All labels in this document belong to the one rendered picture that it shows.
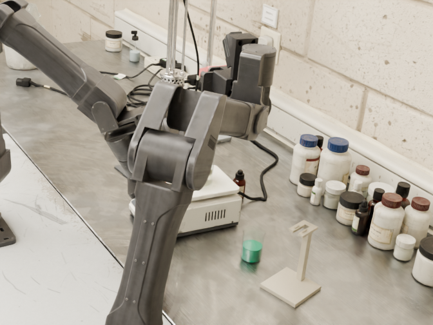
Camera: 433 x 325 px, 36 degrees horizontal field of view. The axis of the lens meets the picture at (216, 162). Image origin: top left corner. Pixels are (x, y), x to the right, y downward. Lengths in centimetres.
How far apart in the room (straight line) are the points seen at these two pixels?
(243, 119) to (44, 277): 48
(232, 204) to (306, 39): 58
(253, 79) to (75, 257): 48
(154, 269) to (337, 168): 78
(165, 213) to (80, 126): 103
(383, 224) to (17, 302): 71
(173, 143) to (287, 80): 104
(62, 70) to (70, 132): 62
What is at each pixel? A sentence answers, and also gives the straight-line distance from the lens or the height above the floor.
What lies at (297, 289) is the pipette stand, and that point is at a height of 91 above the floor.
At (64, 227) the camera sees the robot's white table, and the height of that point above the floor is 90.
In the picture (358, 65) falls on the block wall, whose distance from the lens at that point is 163.
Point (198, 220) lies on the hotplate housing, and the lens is 134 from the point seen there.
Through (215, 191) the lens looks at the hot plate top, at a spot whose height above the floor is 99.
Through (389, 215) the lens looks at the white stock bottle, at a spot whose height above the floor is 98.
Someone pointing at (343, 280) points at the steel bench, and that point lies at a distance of 130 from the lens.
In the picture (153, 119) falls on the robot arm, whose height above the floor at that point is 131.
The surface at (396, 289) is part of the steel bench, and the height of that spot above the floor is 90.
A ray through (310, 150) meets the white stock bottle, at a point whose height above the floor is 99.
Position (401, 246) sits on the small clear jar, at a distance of 138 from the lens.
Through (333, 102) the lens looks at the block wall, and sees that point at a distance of 171.
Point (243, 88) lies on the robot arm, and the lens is 109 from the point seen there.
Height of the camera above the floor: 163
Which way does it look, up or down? 26 degrees down
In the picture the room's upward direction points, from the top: 5 degrees clockwise
